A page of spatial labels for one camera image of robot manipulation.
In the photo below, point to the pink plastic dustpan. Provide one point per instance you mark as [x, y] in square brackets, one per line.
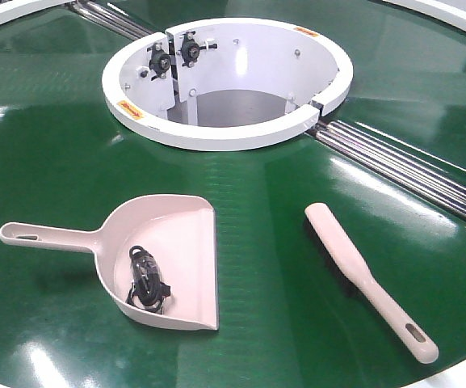
[179, 231]

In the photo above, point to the pink hand brush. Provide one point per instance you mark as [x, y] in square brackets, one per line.
[353, 266]

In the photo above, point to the black bearing block right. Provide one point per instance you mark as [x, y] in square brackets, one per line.
[191, 49]

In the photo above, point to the black bearing block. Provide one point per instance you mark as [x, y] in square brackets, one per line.
[191, 49]
[160, 61]

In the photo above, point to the black bearing block left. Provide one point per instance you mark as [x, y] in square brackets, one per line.
[160, 61]

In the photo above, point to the steel rollers upper left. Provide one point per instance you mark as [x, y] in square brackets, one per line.
[110, 19]

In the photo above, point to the steel rollers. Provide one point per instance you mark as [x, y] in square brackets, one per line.
[400, 166]
[110, 19]

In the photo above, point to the steel rollers right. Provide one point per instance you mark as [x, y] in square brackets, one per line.
[400, 166]

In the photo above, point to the white outer rim right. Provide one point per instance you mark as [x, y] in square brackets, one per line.
[441, 11]

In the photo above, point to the white rim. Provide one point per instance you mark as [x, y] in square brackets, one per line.
[441, 11]
[12, 10]

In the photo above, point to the white outer rim left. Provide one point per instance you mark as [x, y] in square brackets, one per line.
[12, 10]

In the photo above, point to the white inner ring guard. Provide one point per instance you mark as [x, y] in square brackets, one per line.
[267, 82]

